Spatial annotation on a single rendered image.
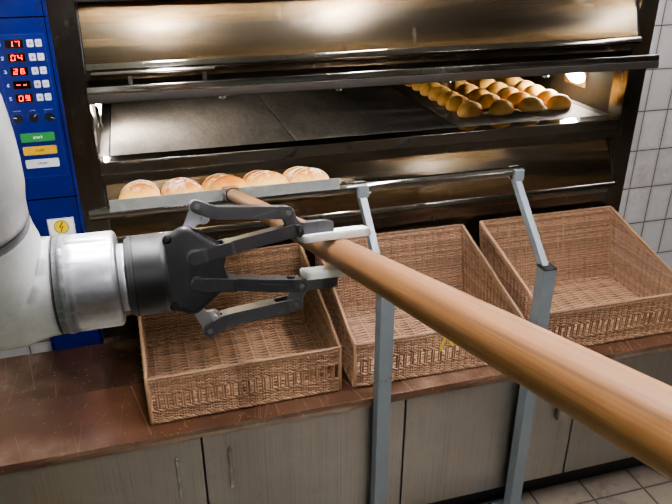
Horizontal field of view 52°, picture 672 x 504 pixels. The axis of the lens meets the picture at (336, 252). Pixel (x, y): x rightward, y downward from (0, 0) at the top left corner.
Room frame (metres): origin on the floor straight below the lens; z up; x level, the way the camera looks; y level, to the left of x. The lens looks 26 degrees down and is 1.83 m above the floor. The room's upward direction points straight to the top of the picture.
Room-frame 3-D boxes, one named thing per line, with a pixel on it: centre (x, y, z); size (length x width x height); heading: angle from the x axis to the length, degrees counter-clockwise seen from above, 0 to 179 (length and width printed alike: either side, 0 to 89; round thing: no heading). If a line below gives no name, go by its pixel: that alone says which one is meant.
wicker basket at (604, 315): (2.13, -0.84, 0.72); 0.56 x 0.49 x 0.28; 106
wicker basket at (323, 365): (1.80, 0.31, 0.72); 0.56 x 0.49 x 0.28; 107
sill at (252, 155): (2.24, -0.15, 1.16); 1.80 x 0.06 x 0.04; 106
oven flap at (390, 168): (2.21, -0.16, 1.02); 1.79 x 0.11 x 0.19; 106
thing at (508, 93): (2.80, -0.60, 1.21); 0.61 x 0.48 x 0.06; 16
